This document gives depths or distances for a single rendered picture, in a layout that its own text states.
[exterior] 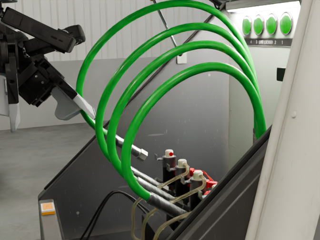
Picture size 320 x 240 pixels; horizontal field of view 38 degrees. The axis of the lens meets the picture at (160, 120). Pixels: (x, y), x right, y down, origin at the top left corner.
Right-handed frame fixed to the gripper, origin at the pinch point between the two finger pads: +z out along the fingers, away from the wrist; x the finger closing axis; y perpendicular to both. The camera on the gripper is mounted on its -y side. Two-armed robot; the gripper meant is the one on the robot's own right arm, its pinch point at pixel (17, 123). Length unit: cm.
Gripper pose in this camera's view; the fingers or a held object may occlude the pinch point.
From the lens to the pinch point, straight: 76.9
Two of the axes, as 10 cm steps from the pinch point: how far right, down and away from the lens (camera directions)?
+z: 0.2, 9.8, 1.8
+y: -9.6, 0.7, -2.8
